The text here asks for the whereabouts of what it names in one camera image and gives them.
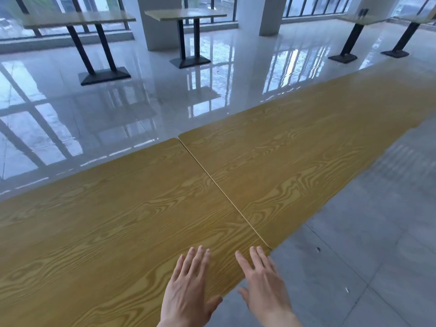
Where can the person's right hand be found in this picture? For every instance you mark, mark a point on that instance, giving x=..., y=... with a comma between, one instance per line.
x=267, y=296

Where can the person's left hand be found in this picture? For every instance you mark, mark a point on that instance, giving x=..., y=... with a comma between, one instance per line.
x=187, y=296

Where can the black framed window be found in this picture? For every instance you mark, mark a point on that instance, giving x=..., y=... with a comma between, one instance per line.
x=316, y=5
x=47, y=3
x=204, y=1
x=412, y=5

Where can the dark small container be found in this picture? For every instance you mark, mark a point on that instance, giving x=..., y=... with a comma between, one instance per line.
x=363, y=12

